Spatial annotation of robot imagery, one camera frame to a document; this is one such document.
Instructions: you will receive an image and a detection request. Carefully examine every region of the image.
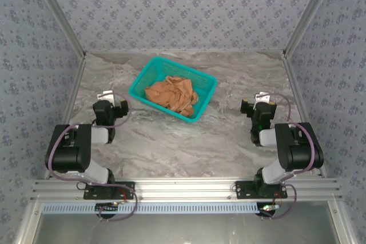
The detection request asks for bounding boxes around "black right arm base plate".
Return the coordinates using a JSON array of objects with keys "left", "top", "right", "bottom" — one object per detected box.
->
[{"left": 234, "top": 180, "right": 288, "bottom": 199}]

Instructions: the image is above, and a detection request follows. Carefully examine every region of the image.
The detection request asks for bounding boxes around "thin aluminium table end rail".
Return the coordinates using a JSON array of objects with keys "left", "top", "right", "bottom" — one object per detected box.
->
[{"left": 85, "top": 49, "right": 284, "bottom": 55}]

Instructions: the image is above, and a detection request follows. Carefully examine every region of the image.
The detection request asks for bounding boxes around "brushed metal panel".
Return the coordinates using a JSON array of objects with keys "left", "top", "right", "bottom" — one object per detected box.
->
[{"left": 31, "top": 201, "right": 343, "bottom": 244}]

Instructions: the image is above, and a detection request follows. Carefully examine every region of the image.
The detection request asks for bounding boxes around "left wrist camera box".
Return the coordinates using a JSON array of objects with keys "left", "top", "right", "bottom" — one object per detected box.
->
[{"left": 96, "top": 90, "right": 116, "bottom": 102}]

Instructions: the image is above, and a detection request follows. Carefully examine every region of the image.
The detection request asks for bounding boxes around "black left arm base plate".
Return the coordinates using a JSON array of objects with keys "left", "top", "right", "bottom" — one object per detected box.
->
[{"left": 83, "top": 181, "right": 136, "bottom": 201}]

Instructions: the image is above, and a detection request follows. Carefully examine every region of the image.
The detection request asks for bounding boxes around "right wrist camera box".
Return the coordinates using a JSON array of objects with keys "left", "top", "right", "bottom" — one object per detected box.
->
[{"left": 255, "top": 91, "right": 271, "bottom": 104}]

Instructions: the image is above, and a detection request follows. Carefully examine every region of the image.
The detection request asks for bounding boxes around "short aluminium frame leg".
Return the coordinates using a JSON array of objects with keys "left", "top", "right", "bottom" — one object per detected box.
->
[
  {"left": 327, "top": 199, "right": 360, "bottom": 244},
  {"left": 13, "top": 201, "right": 43, "bottom": 244}
]

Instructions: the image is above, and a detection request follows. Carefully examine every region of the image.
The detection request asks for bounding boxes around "wide aluminium mounting rail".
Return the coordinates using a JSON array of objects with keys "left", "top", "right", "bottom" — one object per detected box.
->
[{"left": 30, "top": 177, "right": 343, "bottom": 201}]

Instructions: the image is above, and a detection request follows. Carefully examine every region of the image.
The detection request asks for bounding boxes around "slotted pale cable duct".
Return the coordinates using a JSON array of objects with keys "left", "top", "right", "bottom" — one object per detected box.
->
[{"left": 42, "top": 202, "right": 265, "bottom": 215}]

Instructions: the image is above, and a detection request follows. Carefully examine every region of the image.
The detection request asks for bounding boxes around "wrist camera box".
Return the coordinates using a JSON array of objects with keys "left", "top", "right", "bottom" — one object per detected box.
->
[
  {"left": 96, "top": 90, "right": 116, "bottom": 102},
  {"left": 255, "top": 91, "right": 271, "bottom": 104}
]

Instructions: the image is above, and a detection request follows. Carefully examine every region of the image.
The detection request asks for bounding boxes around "small circuit board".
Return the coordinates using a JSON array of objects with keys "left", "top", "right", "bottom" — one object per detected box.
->
[
  {"left": 258, "top": 203, "right": 280, "bottom": 217},
  {"left": 95, "top": 202, "right": 120, "bottom": 213}
]

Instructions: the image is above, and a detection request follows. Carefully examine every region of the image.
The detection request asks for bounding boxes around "teal plastic mesh basket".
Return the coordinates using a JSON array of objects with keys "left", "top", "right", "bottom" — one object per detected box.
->
[{"left": 128, "top": 57, "right": 218, "bottom": 123}]

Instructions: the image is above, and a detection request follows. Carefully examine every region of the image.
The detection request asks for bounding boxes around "orange t-shirt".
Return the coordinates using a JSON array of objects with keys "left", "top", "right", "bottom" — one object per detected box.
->
[{"left": 144, "top": 75, "right": 199, "bottom": 118}]

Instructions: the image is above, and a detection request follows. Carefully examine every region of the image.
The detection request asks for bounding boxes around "slanted aluminium frame post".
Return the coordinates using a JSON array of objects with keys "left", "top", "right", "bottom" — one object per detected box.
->
[
  {"left": 28, "top": 0, "right": 87, "bottom": 59},
  {"left": 282, "top": 0, "right": 343, "bottom": 56}
]

